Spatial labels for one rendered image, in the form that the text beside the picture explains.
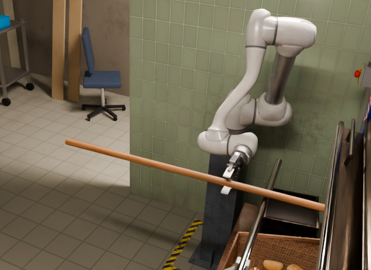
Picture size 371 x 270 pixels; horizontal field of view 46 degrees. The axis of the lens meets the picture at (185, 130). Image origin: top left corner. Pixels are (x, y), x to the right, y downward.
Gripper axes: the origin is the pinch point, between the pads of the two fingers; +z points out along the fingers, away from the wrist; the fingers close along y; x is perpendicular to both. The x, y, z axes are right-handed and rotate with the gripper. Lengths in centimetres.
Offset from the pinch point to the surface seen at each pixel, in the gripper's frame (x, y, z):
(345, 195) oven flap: -44, -21, 21
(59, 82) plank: 272, 99, -253
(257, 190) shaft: -13.2, -0.6, 1.1
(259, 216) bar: -17.1, 2.2, 13.5
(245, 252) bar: -17.0, 2.1, 34.9
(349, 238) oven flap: -46, -21, 42
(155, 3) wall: 89, -41, -120
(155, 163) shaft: 32.5, -0.3, 1.1
